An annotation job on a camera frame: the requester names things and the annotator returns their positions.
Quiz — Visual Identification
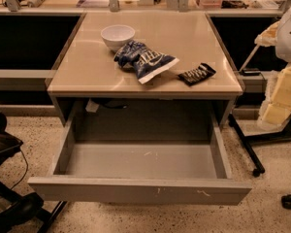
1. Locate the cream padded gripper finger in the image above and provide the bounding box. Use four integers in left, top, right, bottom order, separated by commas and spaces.
257, 64, 291, 129
254, 21, 279, 47

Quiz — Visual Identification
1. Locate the blue chip bag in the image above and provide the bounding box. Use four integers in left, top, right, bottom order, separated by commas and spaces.
113, 40, 178, 84

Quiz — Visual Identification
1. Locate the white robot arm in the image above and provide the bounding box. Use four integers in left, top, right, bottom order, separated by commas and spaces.
254, 6, 291, 130

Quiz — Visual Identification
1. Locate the open grey drawer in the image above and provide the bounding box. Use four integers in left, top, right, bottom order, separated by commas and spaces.
29, 100, 251, 205

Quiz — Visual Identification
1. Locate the white rod with base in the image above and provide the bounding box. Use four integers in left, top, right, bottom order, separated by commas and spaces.
238, 44, 262, 77

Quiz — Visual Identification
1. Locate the black snack packet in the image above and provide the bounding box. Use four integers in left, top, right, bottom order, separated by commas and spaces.
178, 63, 216, 86

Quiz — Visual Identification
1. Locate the black caster wheel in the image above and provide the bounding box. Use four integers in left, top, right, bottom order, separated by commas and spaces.
281, 194, 291, 210

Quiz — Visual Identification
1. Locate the white bowl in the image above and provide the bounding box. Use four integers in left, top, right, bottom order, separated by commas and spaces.
101, 24, 135, 52

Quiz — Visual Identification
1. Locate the black office chair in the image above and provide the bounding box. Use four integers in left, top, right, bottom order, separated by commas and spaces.
0, 112, 68, 233

